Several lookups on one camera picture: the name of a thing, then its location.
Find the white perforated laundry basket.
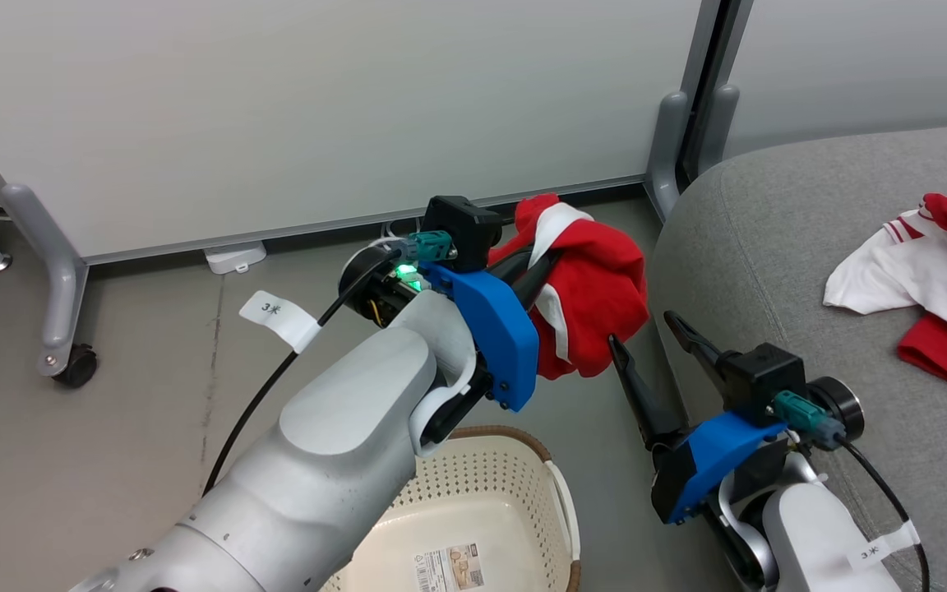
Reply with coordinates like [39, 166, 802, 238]
[317, 425, 583, 592]

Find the grey fabric sofa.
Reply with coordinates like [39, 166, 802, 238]
[650, 122, 947, 592]

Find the black caster wheel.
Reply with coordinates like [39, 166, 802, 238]
[53, 344, 99, 389]

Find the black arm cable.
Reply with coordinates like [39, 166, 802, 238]
[202, 230, 454, 496]
[772, 391, 932, 592]

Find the white left cable label tag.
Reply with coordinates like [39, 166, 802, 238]
[239, 289, 322, 354]

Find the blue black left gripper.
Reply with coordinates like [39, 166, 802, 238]
[340, 244, 562, 414]

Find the grey partition foot with caster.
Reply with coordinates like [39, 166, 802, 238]
[1, 183, 90, 377]

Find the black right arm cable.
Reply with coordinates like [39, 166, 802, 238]
[772, 391, 932, 592]

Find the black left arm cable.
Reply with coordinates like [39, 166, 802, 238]
[202, 230, 454, 496]

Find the red white numbered jersey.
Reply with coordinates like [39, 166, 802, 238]
[823, 186, 947, 387]

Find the basket bottom product sticker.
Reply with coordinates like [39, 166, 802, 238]
[414, 541, 487, 592]

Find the red shorts white stripe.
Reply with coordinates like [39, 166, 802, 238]
[486, 193, 651, 381]

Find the white cable label tag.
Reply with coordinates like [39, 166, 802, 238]
[848, 520, 921, 572]
[239, 289, 322, 354]

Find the white right cable label tag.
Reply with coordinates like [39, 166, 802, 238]
[848, 520, 921, 572]

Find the white partition panel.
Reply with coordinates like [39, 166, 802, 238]
[0, 0, 725, 266]
[724, 0, 947, 159]

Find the white power adapter box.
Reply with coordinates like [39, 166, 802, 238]
[204, 240, 268, 275]

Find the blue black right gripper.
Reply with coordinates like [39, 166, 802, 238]
[607, 310, 866, 525]

